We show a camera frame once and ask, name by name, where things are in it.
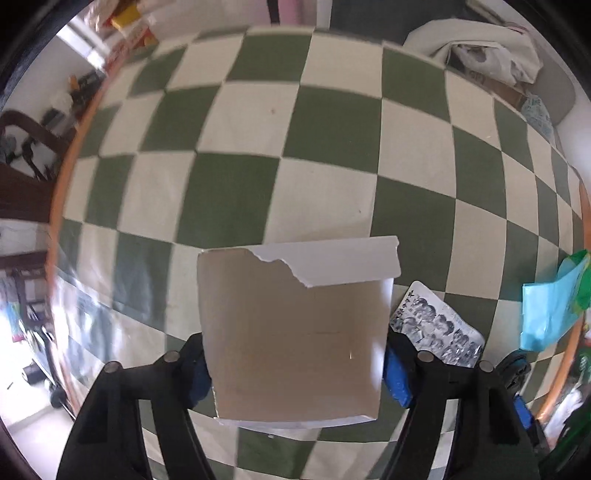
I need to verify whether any silver pill blister pack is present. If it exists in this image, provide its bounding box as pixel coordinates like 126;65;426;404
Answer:
390;281;485;368

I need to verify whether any blue green plastic bag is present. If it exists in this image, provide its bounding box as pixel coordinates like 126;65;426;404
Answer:
520;249;590;352

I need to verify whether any white green cardboard box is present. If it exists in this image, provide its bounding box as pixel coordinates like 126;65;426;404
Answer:
197;236;401;429

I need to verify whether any dark wooden chair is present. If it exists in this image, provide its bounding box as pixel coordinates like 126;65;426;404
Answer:
1;110;77;224

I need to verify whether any green white checkered tablecloth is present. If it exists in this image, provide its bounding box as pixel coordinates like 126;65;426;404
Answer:
52;27;584;406

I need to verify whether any grey sofa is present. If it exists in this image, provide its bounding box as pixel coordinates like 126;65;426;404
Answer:
528;45;576;126

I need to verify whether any beige cloth on sofa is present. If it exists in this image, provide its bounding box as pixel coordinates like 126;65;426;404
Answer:
404;19;543;86

